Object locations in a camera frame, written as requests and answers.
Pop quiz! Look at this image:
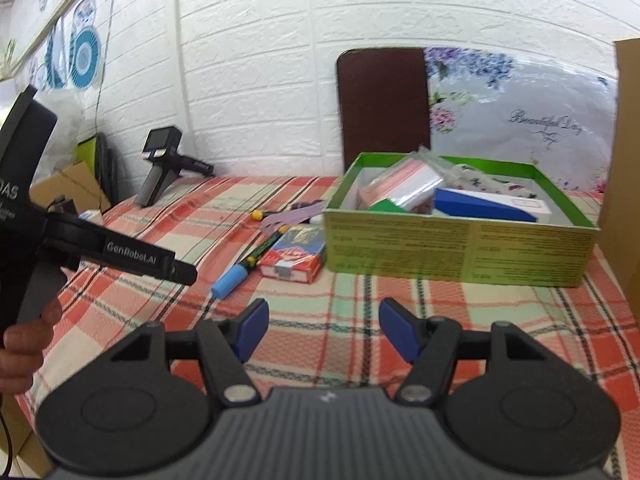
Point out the dark brown chair back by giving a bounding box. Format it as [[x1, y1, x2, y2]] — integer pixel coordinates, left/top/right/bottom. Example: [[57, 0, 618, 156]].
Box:
[[336, 47, 432, 173]]

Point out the black round object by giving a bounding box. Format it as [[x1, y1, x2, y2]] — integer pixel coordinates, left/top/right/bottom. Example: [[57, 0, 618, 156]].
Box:
[[95, 132, 118, 206]]

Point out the person's left hand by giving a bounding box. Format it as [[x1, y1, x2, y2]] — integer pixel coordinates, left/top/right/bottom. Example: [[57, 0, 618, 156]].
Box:
[[0, 299, 63, 396]]

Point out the red and blue card box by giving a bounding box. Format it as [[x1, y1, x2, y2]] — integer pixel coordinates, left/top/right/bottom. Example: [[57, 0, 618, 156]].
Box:
[[259, 225, 327, 285]]

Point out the printed drawstring pouch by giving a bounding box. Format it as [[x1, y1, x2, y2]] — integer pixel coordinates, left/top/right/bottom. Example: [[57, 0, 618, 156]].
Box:
[[440, 157, 538, 198]]

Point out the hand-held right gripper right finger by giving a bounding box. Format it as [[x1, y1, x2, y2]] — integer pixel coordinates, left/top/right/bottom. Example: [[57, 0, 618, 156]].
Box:
[[378, 298, 576, 406]]

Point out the black marker with blue cap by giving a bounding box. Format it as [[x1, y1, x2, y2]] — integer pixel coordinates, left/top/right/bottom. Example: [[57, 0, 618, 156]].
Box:
[[211, 232, 283, 301]]

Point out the purple plastic item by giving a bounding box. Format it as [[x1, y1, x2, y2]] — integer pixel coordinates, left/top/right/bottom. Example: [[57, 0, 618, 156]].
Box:
[[260, 199, 326, 235]]

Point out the brown cardboard sheet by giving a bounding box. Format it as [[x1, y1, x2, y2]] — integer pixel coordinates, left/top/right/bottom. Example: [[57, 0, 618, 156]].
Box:
[[597, 37, 640, 306]]

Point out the floral pillow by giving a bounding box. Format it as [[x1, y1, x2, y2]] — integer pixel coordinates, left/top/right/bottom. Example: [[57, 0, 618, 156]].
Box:
[[424, 46, 618, 193]]

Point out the clear plastic wrap bundle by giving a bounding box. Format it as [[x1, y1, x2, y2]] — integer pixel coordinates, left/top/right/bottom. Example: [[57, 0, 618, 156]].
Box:
[[42, 92, 101, 168]]

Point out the white and blue carton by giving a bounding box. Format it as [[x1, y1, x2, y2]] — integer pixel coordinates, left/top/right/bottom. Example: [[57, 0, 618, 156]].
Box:
[[434, 187, 553, 226]]

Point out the brown cardboard box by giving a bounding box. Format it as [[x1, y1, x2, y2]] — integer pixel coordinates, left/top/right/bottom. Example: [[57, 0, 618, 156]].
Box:
[[30, 161, 112, 221]]

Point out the small round blue wall sticker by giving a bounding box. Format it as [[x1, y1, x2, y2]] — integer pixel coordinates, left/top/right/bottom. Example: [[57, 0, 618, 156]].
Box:
[[70, 0, 98, 28]]

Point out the large blue fan wall sticker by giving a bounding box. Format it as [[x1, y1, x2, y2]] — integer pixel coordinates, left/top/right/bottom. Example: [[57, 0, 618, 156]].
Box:
[[70, 27, 103, 91]]

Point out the small green box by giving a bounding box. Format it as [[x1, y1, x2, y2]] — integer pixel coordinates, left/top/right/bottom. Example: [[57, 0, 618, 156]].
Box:
[[367, 199, 416, 213]]

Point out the clear zip bag red strip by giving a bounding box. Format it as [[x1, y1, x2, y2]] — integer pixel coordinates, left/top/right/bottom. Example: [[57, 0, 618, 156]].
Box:
[[357, 147, 451, 211]]

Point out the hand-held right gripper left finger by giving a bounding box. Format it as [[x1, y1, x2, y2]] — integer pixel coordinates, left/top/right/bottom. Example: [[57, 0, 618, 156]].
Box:
[[75, 298, 271, 407]]

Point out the lime green box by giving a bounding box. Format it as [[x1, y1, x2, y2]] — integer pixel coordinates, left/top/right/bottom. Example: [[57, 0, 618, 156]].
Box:
[[76, 137, 98, 166]]

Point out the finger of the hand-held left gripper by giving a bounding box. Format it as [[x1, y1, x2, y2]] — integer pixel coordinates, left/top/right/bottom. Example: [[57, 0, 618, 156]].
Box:
[[30, 211, 198, 286]]

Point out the green cardboard box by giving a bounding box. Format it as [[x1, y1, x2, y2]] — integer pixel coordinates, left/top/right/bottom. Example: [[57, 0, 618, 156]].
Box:
[[322, 151, 601, 289]]

